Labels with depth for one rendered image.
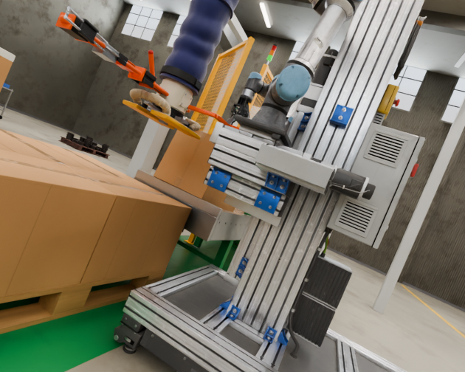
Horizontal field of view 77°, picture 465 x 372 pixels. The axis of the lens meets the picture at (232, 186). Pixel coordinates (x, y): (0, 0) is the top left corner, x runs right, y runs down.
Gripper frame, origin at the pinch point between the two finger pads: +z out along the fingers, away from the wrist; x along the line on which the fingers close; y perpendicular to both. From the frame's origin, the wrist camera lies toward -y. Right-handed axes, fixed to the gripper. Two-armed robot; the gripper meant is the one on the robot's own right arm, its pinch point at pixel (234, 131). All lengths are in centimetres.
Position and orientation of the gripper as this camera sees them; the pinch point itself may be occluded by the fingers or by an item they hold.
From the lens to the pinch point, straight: 176.8
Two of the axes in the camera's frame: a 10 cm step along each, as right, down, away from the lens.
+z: -3.9, 9.2, 0.1
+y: -3.6, -1.4, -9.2
